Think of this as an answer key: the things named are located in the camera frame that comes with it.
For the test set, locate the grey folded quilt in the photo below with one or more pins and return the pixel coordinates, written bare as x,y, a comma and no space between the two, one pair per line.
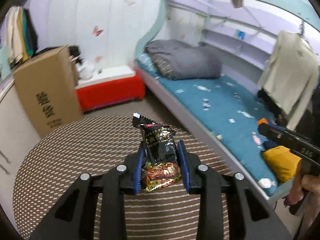
177,60

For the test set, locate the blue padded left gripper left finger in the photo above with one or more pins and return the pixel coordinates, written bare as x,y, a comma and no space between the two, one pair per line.
140,159

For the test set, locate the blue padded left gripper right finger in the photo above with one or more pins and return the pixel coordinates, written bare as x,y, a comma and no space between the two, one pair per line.
183,157

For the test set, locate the hanging clothes row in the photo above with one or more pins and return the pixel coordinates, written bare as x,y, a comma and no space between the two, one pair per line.
20,36

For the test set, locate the white plastic bag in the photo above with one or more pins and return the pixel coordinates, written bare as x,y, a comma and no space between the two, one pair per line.
85,70

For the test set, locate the cream hanging sweater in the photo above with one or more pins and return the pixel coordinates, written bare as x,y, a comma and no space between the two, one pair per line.
291,76

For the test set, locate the teal bunk bed frame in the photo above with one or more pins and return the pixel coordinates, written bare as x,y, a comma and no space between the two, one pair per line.
242,33

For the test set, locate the large brown cardboard box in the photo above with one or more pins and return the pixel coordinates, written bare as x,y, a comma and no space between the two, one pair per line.
46,89

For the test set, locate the red storage bench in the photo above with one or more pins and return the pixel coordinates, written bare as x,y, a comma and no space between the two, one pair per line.
108,87

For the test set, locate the person's right hand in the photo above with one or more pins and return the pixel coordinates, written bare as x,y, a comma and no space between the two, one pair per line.
309,183

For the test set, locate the white low cabinet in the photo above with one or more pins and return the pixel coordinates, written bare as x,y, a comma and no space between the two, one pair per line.
18,136

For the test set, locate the black instant noodle packet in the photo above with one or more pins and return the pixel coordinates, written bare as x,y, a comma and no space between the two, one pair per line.
161,167

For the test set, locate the blue patterned mattress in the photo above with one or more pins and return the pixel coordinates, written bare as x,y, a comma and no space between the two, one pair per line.
227,110

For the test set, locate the yellow jacket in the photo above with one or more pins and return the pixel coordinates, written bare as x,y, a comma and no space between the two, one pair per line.
282,162

